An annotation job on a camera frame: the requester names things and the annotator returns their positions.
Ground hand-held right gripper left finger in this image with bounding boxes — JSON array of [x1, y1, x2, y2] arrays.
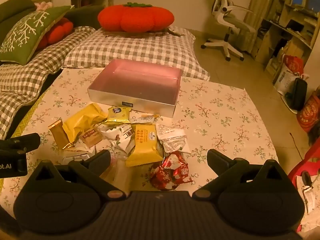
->
[[27, 150, 127, 202]]

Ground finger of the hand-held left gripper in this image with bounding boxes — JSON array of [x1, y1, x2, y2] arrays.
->
[[0, 133, 41, 153]]

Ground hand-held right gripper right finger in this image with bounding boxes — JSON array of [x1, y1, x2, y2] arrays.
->
[[191, 149, 290, 200]]

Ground white and green packet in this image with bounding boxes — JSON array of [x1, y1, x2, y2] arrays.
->
[[96, 124, 136, 156]]

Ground large yellow packet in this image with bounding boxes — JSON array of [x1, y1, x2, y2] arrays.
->
[[62, 103, 108, 146]]

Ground yellow packet with orange print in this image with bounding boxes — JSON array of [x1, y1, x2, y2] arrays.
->
[[125, 124, 165, 168]]

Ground yellow packet with round logo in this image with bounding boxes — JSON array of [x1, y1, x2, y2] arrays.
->
[[107, 106, 132, 122]]

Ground white packet with black text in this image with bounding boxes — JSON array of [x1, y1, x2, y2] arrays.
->
[[156, 123, 192, 154]]

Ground small white packet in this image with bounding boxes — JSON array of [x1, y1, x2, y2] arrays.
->
[[130, 114, 160, 126]]

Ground pink rectangular box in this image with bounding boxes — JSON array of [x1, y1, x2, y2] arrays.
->
[[87, 59, 182, 118]]

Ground green woven mat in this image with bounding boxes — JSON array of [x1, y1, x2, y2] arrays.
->
[[10, 104, 34, 140]]

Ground small beige packet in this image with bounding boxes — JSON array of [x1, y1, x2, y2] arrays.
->
[[81, 128, 103, 147]]

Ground white flat packet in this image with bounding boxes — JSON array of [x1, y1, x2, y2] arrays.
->
[[62, 146, 96, 164]]

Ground gold bar packet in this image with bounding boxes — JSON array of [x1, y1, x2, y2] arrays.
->
[[48, 119, 76, 151]]

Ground floral tablecloth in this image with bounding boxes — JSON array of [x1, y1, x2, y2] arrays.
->
[[0, 67, 279, 214]]

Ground red and white packet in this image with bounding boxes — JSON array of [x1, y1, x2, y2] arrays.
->
[[149, 151, 195, 191]]

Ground gray checkered floor cushion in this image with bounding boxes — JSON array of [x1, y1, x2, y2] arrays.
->
[[62, 26, 211, 82], [0, 26, 97, 139]]

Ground red plastic stool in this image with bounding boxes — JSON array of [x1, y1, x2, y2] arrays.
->
[[287, 144, 320, 182]]

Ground loose white papers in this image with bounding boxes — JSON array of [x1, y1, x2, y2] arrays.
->
[[296, 170, 320, 232]]

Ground white printed bag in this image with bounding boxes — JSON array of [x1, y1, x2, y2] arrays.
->
[[273, 64, 298, 96]]

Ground red printed bag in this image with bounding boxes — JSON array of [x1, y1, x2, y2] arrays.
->
[[297, 87, 320, 133]]

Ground black heater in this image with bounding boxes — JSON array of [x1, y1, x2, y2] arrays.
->
[[285, 77, 308, 112]]

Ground green pillow with branch print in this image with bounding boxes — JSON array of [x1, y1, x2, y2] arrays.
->
[[0, 5, 72, 65]]

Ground small red pumpkin pillow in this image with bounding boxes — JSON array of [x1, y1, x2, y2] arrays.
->
[[37, 17, 74, 50]]

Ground red shopping bag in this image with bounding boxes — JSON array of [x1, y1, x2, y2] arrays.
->
[[282, 54, 305, 77]]

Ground dark green cushion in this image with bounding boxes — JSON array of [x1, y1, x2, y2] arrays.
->
[[0, 0, 38, 23]]

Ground white office chair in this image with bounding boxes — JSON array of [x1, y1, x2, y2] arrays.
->
[[201, 0, 257, 62]]

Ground wooden desk shelf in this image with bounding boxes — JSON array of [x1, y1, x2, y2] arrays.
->
[[255, 0, 320, 80]]

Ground orange pumpkin pillow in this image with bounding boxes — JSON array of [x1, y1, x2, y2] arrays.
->
[[97, 2, 175, 33]]

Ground beige curtain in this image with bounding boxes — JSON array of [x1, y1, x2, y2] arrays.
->
[[243, 0, 287, 53]]

